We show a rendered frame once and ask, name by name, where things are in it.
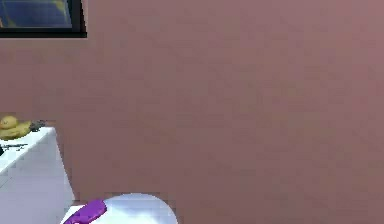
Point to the yellow banana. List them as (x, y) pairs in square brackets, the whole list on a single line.
[(15, 131)]

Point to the black framed blue picture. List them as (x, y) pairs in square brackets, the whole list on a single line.
[(36, 15)]

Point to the purple cloth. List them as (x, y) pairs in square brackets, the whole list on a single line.
[(88, 212)]

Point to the yellow round fruit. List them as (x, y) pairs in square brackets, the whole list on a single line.
[(8, 122)]

